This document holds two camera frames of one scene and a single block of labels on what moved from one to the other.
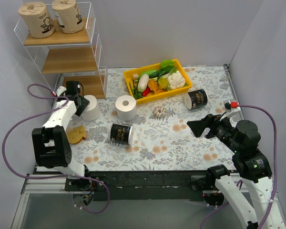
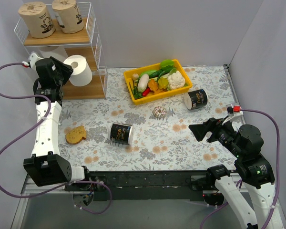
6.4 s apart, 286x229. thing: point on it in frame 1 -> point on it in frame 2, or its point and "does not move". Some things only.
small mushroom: [135, 76] does not move
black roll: [196, 99] does not move
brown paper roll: [68, 16] does not move
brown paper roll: [37, 18] does not move
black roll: [120, 134] does not move
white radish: [143, 82] does not move
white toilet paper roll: [128, 112] -> [82, 74]
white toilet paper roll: [92, 111] -> [60, 53]
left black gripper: [79, 102] -> [62, 70]
